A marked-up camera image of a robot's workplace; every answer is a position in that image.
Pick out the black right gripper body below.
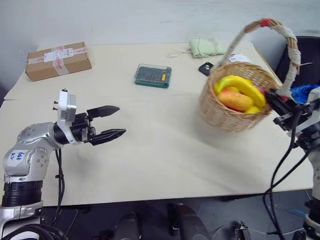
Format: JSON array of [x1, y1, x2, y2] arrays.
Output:
[[273, 101, 316, 131]]

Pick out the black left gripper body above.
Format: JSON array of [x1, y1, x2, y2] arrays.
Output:
[[69, 112, 97, 145]]

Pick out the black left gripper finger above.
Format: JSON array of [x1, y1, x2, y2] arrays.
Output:
[[86, 105, 121, 119], [88, 128, 127, 147]]

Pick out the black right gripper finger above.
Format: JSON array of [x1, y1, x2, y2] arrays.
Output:
[[267, 97, 295, 116], [264, 88, 282, 102]]

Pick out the wicker basket with handle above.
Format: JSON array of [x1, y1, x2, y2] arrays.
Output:
[[199, 17, 312, 134]]

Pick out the blue plastic bag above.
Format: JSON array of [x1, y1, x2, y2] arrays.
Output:
[[291, 83, 320, 104]]

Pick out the small yellow lemon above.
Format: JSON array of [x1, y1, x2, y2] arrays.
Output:
[[245, 105, 263, 115]]

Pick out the yellow banana bunch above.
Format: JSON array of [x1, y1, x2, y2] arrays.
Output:
[[213, 75, 267, 109]]

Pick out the orange red mango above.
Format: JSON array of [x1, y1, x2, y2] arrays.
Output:
[[216, 89, 254, 112]]

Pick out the white printed paper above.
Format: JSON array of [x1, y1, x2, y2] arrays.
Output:
[[227, 53, 254, 64]]

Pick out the black chair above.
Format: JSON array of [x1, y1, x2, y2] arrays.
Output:
[[274, 35, 320, 86]]

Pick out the green clear-lidded case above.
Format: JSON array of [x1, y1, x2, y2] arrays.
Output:
[[132, 63, 173, 89]]

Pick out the taped cardboard box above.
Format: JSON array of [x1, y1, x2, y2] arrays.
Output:
[[25, 41, 93, 82]]

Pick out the small black device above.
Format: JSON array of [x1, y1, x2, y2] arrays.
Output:
[[198, 62, 215, 77]]

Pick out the light green folded cloth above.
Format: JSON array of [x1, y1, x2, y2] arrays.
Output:
[[188, 37, 227, 59]]

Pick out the dark rounded shape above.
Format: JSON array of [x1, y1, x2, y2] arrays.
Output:
[[113, 211, 144, 240]]

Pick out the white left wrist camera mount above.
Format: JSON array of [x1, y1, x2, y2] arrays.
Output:
[[52, 87, 78, 145]]

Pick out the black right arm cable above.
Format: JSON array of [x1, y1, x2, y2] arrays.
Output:
[[262, 109, 311, 236]]

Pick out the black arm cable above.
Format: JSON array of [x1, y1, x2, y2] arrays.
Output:
[[262, 109, 311, 236], [54, 146, 66, 216]]

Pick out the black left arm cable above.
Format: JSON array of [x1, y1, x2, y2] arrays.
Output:
[[54, 146, 66, 216]]

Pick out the white string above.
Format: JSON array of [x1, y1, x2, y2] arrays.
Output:
[[167, 46, 192, 60]]

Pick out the black cable bundle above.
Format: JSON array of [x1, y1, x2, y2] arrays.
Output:
[[13, 223, 70, 240]]

